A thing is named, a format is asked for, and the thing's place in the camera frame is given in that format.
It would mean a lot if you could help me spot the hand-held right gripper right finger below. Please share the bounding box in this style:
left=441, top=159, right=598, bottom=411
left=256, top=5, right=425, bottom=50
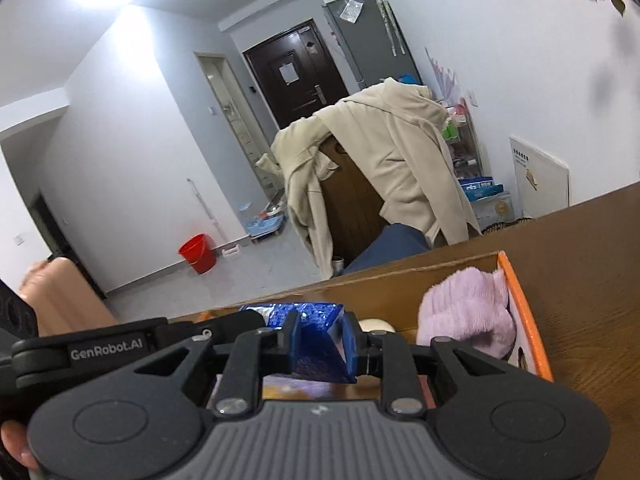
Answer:
left=340, top=312, right=507, bottom=419

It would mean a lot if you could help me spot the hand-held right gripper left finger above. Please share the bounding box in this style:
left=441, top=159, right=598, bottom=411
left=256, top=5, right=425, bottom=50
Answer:
left=131, top=310, right=303, bottom=418

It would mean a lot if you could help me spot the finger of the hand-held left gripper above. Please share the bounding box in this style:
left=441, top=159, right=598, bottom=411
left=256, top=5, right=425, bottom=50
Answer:
left=165, top=309, right=271, bottom=348

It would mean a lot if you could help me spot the shiny blue packet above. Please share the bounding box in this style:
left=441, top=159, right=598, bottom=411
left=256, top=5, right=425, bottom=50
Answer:
left=239, top=302, right=361, bottom=385

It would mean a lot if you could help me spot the white round ball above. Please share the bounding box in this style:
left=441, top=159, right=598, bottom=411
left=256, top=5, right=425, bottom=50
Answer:
left=359, top=317, right=398, bottom=335

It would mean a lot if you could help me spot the orange-rimmed cardboard box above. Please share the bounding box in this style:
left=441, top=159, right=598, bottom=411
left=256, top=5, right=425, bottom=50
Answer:
left=170, top=250, right=555, bottom=401

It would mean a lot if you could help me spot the purple fluffy towel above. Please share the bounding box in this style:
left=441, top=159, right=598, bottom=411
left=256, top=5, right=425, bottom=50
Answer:
left=416, top=266, right=517, bottom=359

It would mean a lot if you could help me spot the person's left hand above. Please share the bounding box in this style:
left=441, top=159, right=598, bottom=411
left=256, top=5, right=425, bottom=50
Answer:
left=0, top=419, right=40, bottom=471

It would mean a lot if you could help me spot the pink suitcase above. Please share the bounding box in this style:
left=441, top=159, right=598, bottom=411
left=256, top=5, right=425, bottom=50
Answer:
left=19, top=256, right=118, bottom=337

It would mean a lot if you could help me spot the red bucket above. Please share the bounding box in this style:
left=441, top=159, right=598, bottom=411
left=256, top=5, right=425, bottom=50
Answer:
left=178, top=233, right=217, bottom=275

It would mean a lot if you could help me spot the dark blue cloth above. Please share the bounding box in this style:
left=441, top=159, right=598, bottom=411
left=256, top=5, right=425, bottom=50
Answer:
left=342, top=222, right=431, bottom=276

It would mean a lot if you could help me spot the blue pet feeder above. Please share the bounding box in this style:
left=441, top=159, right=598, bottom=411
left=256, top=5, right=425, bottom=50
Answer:
left=245, top=200, right=287, bottom=241

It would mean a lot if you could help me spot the brown wooden chair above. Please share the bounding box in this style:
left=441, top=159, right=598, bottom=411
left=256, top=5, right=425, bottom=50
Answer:
left=319, top=135, right=388, bottom=273

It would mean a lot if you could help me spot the beige coat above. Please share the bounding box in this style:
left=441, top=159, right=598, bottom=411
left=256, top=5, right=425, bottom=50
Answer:
left=270, top=77, right=482, bottom=281

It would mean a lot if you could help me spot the light interior door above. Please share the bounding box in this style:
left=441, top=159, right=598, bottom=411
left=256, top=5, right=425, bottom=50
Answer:
left=195, top=52, right=281, bottom=201

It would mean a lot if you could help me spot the blue package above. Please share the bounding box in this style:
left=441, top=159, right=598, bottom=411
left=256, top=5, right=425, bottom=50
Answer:
left=459, top=176, right=505, bottom=196

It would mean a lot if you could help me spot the metal storage rack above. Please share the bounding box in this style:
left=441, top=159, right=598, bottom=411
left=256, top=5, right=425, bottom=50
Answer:
left=440, top=100, right=513, bottom=233

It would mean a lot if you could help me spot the white leaning board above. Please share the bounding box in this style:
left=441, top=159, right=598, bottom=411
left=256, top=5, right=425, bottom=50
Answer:
left=509, top=134, right=571, bottom=221

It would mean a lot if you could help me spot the dark entrance door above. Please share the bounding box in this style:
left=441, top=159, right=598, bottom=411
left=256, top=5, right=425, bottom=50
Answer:
left=242, top=19, right=351, bottom=131

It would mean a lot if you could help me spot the grey refrigerator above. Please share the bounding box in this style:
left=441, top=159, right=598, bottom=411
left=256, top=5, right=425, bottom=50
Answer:
left=321, top=0, right=421, bottom=93

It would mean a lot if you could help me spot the white folded umbrella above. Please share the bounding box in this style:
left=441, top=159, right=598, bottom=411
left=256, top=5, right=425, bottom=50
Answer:
left=367, top=0, right=407, bottom=57

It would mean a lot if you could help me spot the pink wall decoration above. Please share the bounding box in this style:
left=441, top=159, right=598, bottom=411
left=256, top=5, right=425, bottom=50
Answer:
left=425, top=47, right=461, bottom=106

